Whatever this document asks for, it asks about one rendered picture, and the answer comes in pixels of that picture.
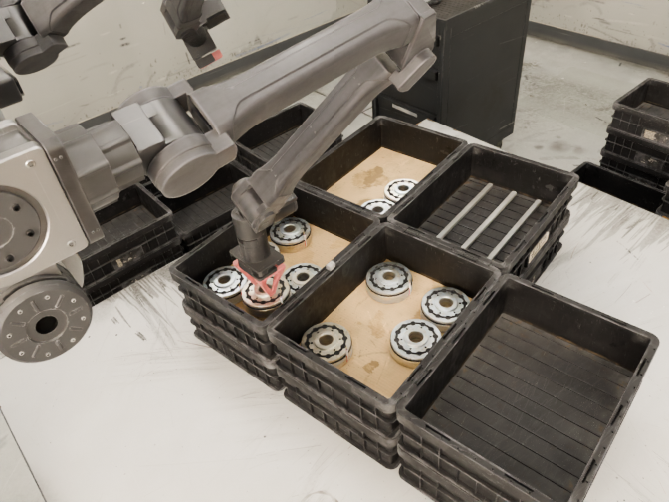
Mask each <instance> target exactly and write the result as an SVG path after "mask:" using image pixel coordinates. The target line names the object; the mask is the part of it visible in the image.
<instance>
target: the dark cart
mask: <svg viewBox="0 0 669 502"><path fill-rule="evenodd" d="M531 3H532V0H441V2H440V3H437V4H433V5H429V6H430V7H431V9H433V10H434V11H435V12H436V35H435V42H434V48H433V50H432V52H433V54H434V55H435V56H436V61H435V62H434V64H433V65H432V66H431V67H430V68H429V69H428V70H427V71H426V73H425V74H424V75H423V76H422V77H421V78H420V79H419V80H418V81H417V82H416V83H415V84H414V85H413V86H412V87H411V88H410V89H409V90H408V91H405V92H399V91H398V90H397V89H396V87H395V86H394V85H393V84H391V85H390V86H388V87H387V88H386V89H384V90H383V91H382V92H381V93H379V94H378V95H377V96H376V97H375V98H374V99H373V100H372V119H374V118H375V117H377V116H387V117H390V118H393V119H397V120H400V121H403V122H406V123H410V124H413V125H417V124H419V123H420V122H422V121H424V120H426V119H431V120H433V121H435V122H438V123H440V124H443V125H445V126H448V127H450V128H452V129H455V130H457V131H460V132H462V133H464V134H467V135H469V136H471V137H474V138H476V139H478V140H481V141H483V142H486V143H488V144H490V145H493V146H495V147H497V148H501V147H502V140H503V139H504V138H506V137H507V136H509V135H510V134H512V133H513V131H514V124H515V116H516V109H517V102H518V95H519V88H520V81H521V73H522V66H523V59H524V53H525V46H526V39H527V31H528V24H529V17H530V10H531Z"/></svg>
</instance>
